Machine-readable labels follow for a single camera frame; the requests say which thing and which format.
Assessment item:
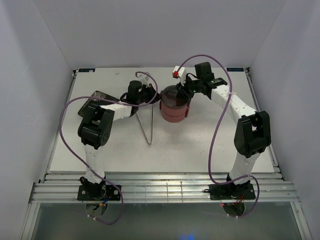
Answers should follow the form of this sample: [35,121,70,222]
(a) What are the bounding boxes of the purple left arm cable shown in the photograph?
[60,71,159,226]

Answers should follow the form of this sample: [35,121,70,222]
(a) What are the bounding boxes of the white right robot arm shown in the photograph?
[172,62,271,199]

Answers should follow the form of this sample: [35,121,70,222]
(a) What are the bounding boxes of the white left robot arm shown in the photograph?
[77,80,160,200]

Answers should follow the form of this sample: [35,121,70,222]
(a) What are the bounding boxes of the pink lunch bowl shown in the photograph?
[161,112,186,123]
[159,101,189,117]

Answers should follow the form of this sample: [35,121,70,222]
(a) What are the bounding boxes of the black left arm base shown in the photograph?
[76,185,121,202]

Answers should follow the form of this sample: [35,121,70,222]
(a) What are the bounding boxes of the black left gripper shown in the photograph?
[137,84,163,105]

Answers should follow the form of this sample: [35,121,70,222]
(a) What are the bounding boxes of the black floral rectangular plate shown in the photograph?
[77,90,120,117]

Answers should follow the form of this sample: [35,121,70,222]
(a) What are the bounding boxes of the aluminium front rail frame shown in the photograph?
[29,172,299,204]

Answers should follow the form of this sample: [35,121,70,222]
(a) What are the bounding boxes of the blue table label left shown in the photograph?
[78,68,96,73]

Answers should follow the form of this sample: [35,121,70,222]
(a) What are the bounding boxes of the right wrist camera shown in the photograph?
[172,65,187,86]

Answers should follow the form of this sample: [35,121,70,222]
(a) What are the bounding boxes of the blue table label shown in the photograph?
[226,67,244,72]
[78,68,96,73]

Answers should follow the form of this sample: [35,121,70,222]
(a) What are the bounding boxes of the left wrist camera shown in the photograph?
[137,73,150,88]

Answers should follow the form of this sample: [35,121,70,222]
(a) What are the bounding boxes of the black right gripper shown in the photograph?
[175,75,202,102]

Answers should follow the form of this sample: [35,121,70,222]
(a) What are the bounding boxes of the metal serving tongs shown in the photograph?
[136,104,154,146]

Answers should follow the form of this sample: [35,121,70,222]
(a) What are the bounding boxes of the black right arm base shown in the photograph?
[206,183,256,200]

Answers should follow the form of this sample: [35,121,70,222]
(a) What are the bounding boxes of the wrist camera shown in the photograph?
[172,65,187,86]
[137,73,150,88]

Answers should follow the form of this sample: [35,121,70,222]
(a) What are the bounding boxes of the blue table label right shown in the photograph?
[226,67,244,72]

